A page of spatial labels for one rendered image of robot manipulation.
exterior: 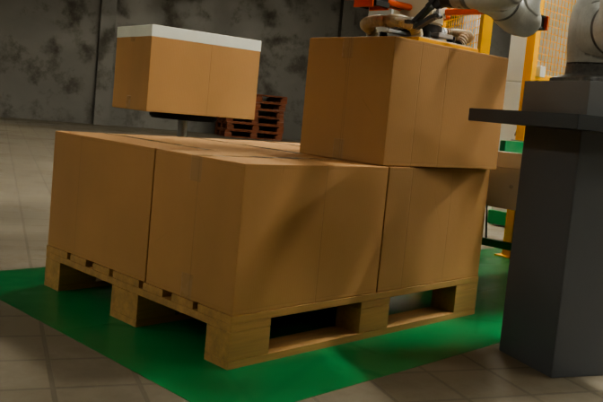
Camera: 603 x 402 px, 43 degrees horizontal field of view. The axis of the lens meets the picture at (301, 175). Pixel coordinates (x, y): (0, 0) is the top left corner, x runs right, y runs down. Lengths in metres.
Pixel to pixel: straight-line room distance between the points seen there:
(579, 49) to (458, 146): 0.54
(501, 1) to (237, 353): 1.19
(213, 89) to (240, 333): 1.95
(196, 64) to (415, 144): 1.56
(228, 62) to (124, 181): 1.57
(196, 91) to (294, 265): 1.77
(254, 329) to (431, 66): 1.03
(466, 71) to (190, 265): 1.15
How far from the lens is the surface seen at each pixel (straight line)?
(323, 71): 2.63
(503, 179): 2.97
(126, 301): 2.44
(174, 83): 3.73
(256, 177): 2.01
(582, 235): 2.34
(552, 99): 2.38
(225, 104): 3.87
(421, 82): 2.52
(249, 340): 2.12
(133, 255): 2.40
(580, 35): 2.40
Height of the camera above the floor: 0.69
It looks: 5 degrees down
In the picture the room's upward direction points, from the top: 5 degrees clockwise
